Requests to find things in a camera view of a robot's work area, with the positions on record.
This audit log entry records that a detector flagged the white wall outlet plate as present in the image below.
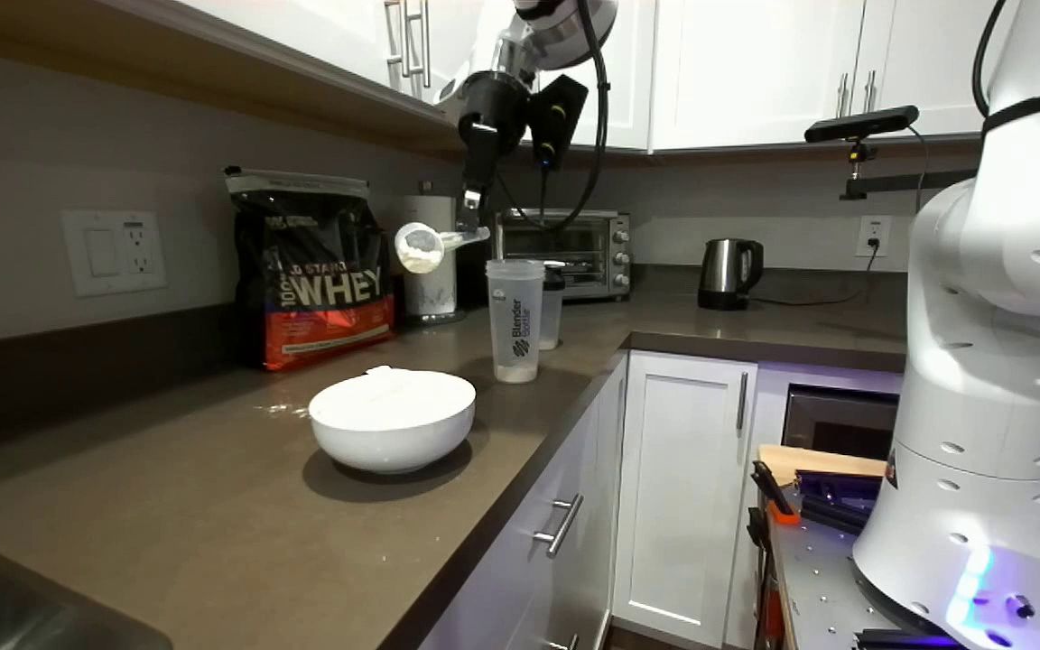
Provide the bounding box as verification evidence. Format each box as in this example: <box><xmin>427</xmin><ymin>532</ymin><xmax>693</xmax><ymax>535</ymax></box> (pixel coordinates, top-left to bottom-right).
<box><xmin>60</xmin><ymin>211</ymin><xmax>169</xmax><ymax>300</ymax></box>

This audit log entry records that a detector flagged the silver toaster oven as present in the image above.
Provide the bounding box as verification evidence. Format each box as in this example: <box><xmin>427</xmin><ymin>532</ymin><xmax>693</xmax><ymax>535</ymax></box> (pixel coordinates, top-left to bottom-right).
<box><xmin>496</xmin><ymin>206</ymin><xmax>635</xmax><ymax>306</ymax></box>

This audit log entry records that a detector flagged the shaker bottle with black lid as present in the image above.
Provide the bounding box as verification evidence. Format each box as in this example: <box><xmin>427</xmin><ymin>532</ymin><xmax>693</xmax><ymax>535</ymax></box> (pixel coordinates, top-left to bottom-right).
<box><xmin>538</xmin><ymin>257</ymin><xmax>573</xmax><ymax>354</ymax></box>

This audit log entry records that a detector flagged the wall outlet with plug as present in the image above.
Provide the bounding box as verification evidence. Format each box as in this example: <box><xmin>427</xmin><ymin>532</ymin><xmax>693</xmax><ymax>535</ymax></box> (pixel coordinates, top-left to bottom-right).
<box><xmin>857</xmin><ymin>215</ymin><xmax>892</xmax><ymax>257</ymax></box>

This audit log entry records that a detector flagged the white paper towel roll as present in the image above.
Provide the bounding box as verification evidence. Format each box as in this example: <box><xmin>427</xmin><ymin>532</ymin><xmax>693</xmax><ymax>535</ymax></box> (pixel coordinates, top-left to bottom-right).
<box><xmin>399</xmin><ymin>192</ymin><xmax>461</xmax><ymax>326</ymax></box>

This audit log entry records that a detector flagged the black clamp orange handle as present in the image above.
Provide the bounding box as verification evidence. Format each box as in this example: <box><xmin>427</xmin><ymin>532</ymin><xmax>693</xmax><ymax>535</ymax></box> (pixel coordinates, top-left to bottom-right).
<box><xmin>748</xmin><ymin>460</ymin><xmax>807</xmax><ymax>535</ymax></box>

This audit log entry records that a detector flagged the clear plastic scoop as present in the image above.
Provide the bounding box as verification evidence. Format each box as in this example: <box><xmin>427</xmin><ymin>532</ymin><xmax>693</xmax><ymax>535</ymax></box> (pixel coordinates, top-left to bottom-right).
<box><xmin>390</xmin><ymin>216</ymin><xmax>496</xmax><ymax>278</ymax></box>

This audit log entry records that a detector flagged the black camera on stand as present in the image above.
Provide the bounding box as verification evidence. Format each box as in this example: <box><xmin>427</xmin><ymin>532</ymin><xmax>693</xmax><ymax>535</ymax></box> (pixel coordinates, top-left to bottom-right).
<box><xmin>800</xmin><ymin>103</ymin><xmax>983</xmax><ymax>206</ymax></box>

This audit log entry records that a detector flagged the black red whey protein bag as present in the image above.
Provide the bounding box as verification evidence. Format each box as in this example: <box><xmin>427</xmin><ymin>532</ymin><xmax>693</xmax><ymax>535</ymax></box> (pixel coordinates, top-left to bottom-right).
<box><xmin>225</xmin><ymin>168</ymin><xmax>399</xmax><ymax>375</ymax></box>

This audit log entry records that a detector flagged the steel kitchen sink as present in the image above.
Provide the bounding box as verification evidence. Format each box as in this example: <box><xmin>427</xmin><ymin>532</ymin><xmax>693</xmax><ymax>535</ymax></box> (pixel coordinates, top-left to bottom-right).
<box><xmin>0</xmin><ymin>527</ymin><xmax>174</xmax><ymax>650</ymax></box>

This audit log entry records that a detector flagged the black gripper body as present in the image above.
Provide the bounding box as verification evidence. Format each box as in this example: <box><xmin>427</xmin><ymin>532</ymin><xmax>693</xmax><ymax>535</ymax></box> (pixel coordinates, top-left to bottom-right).
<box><xmin>451</xmin><ymin>68</ymin><xmax>538</xmax><ymax>194</ymax></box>

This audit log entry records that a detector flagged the white upper wall cabinet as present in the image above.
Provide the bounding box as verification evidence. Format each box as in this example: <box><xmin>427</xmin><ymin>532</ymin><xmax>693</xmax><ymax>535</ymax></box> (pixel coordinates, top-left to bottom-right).
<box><xmin>169</xmin><ymin>0</ymin><xmax>518</xmax><ymax>143</ymax></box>

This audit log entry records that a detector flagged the clear open shaker bottle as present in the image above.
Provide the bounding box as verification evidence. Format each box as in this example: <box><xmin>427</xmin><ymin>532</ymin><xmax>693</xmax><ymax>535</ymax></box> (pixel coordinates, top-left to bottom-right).
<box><xmin>482</xmin><ymin>257</ymin><xmax>549</xmax><ymax>389</ymax></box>

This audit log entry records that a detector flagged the white lower drawer cabinet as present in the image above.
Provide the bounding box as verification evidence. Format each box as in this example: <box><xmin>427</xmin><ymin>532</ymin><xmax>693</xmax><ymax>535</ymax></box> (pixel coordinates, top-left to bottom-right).
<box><xmin>423</xmin><ymin>354</ymin><xmax>628</xmax><ymax>650</ymax></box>

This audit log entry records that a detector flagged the white ceramic bowl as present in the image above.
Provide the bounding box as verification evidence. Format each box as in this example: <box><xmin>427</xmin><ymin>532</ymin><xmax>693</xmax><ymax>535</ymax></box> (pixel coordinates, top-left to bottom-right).
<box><xmin>305</xmin><ymin>364</ymin><xmax>479</xmax><ymax>479</ymax></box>

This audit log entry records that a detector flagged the black built-in appliance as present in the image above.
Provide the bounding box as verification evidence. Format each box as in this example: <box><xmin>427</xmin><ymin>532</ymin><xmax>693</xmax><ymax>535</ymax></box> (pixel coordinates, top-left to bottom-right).
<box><xmin>778</xmin><ymin>378</ymin><xmax>902</xmax><ymax>461</ymax></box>

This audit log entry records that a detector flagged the white lower cabinet door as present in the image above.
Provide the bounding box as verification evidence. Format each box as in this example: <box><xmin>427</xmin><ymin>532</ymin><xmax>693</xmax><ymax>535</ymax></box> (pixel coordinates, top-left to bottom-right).
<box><xmin>609</xmin><ymin>352</ymin><xmax>762</xmax><ymax>650</ymax></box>

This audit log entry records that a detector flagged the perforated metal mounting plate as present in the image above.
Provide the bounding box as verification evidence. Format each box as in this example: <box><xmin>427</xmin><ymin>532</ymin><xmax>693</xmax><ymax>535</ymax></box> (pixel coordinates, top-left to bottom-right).
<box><xmin>769</xmin><ymin>515</ymin><xmax>945</xmax><ymax>650</ymax></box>

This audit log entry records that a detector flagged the wooden board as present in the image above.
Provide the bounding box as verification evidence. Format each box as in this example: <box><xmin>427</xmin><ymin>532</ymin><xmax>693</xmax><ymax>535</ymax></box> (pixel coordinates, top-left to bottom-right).
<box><xmin>756</xmin><ymin>446</ymin><xmax>892</xmax><ymax>487</ymax></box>

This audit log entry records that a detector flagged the steel electric kettle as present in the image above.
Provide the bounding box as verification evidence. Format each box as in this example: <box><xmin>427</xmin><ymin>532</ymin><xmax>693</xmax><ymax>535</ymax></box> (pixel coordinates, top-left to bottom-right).
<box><xmin>695</xmin><ymin>234</ymin><xmax>769</xmax><ymax>316</ymax></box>

